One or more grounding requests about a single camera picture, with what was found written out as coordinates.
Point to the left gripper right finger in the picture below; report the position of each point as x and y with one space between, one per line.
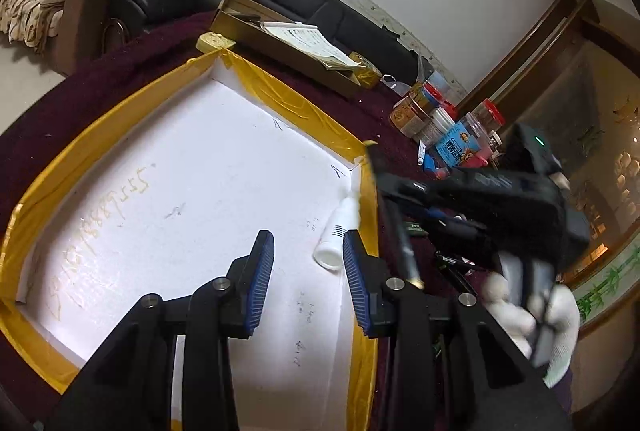
450 363

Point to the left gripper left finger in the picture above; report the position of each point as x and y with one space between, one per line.
127 383

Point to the white tube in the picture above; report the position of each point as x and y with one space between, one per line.
329 251

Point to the yellow-capped black marker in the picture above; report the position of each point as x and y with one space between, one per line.
389 199

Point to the white gloved right hand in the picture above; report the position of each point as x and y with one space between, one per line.
562 316

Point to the red-lid clear jar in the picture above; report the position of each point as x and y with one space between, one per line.
488 116

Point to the blue stamp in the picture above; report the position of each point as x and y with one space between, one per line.
430 164

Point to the white label jar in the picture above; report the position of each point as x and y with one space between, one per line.
436 126

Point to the white tray with yellow tape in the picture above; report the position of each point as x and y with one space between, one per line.
159 195

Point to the yellow tape roll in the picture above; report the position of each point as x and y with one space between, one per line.
365 72

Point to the papers in box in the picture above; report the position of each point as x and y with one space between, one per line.
308 39

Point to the long cardboard box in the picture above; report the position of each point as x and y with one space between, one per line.
239 21

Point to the black sofa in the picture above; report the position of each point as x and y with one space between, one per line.
340 24

